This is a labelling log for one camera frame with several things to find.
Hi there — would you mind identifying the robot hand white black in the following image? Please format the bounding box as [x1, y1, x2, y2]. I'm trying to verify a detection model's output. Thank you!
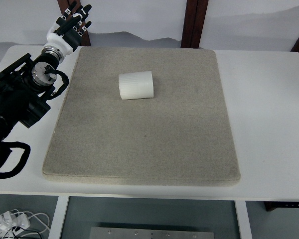
[44, 1, 93, 57]

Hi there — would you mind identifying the white ribbed cup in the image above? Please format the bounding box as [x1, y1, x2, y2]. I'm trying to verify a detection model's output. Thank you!
[118, 71, 155, 101]

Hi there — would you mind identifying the grey felt mat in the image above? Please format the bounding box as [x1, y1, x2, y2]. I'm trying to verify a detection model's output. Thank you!
[41, 46, 241, 188]

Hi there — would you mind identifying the white table leg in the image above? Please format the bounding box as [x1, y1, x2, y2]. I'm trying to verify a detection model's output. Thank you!
[49, 196, 70, 239]
[234, 200, 253, 239]

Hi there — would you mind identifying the white power strip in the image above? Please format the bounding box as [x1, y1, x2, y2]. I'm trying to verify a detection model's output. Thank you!
[0, 211, 31, 232]

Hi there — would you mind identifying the grey metal plate with screws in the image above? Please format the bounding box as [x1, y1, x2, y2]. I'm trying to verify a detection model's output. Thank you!
[89, 226, 216, 239]

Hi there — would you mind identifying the dark brown wooden furniture base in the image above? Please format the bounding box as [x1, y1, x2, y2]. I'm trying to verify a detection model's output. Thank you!
[263, 201, 299, 213]

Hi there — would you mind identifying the white cable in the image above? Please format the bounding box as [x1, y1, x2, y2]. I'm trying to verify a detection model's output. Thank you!
[22, 211, 51, 235]

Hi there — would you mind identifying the black cable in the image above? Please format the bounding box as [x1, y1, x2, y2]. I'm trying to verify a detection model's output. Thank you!
[4, 225, 44, 239]

